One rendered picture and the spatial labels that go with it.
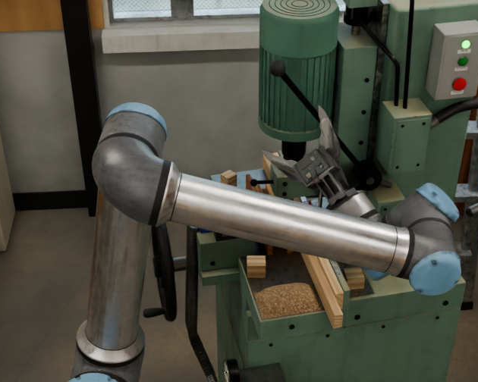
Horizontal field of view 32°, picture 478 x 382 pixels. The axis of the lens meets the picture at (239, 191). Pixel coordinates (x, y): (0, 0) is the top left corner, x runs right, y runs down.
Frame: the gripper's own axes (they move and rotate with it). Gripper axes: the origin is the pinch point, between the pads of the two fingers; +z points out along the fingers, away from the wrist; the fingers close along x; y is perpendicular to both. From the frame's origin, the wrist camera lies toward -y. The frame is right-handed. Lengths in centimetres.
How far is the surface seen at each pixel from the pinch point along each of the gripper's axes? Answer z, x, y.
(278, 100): 10.2, 0.1, -12.5
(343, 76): 6.1, -14.7, -15.3
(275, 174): 0.8, 13.3, -29.8
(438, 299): -46, 1, -53
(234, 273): -13.1, 36.0, -28.7
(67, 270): 46, 123, -135
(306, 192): -6.3, 10.3, -35.5
